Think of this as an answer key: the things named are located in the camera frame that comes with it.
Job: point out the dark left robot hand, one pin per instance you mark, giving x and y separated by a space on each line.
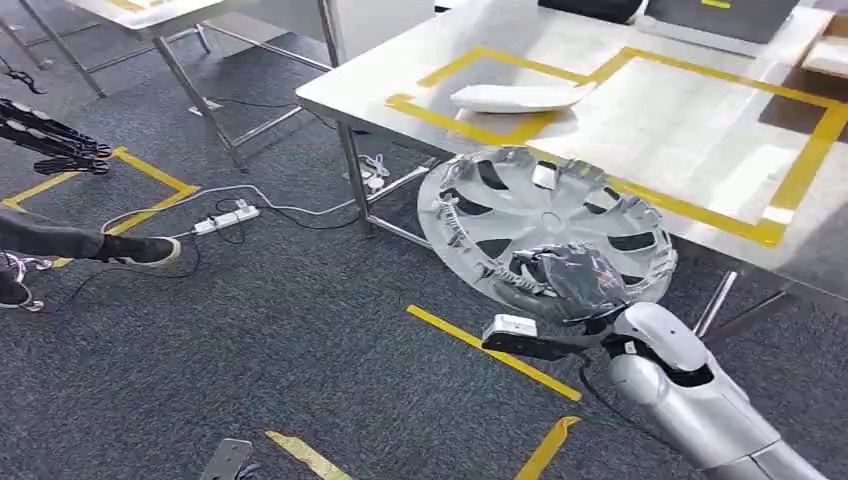
60 142

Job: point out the silver wheel hubcap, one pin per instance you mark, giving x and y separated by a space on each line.
550 218

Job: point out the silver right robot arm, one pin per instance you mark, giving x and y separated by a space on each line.
696 411

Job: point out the person's leg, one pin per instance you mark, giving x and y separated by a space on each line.
46 235

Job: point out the person's shoe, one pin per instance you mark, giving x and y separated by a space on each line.
142 250
13 291

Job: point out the steel table with legs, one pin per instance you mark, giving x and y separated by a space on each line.
166 13

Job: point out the white power strip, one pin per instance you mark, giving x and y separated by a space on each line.
225 220

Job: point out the white plug bundle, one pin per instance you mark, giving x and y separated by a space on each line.
371 179

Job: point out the grey metal plate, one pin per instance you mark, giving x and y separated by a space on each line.
228 460

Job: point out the white plastic part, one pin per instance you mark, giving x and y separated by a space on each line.
517 98

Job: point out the black pad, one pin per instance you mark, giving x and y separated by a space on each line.
590 8

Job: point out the steel bench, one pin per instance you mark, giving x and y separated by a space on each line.
662 132

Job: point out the grey tray with dark mat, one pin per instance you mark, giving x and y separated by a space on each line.
729 23

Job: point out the white flat box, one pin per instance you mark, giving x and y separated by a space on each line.
828 60

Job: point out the small yellow tape frame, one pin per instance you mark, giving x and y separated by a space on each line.
424 109

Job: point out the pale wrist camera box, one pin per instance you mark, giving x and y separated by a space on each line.
510 326

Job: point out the large yellow tape frame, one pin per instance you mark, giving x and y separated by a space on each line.
811 156

